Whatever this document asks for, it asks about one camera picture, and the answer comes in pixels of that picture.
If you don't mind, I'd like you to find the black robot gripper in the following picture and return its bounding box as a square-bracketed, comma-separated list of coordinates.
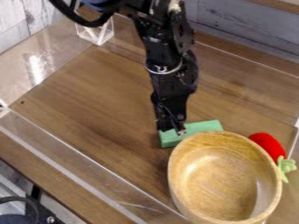
[151, 51, 199, 136]

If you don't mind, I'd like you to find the green foam block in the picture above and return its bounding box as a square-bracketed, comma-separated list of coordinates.
[159, 120, 223, 148]

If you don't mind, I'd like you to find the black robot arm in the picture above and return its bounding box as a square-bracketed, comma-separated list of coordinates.
[99, 0, 199, 136]

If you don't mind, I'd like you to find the brown wooden bowl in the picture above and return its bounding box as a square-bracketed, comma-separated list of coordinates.
[167, 131, 283, 224]

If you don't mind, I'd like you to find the red plush strawberry toy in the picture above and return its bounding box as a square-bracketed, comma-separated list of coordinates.
[248, 132, 296, 183]

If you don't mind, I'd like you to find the clear acrylic front barrier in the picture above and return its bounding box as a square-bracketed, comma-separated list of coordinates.
[0, 108, 188, 224]

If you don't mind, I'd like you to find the black equipment base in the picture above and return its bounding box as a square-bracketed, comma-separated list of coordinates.
[0, 197, 65, 224]

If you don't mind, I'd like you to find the clear acrylic corner bracket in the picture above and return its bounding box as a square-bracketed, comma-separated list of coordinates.
[75, 18, 115, 46]

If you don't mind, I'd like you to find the black cable loop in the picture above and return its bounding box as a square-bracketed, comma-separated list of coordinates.
[48, 0, 122, 29]

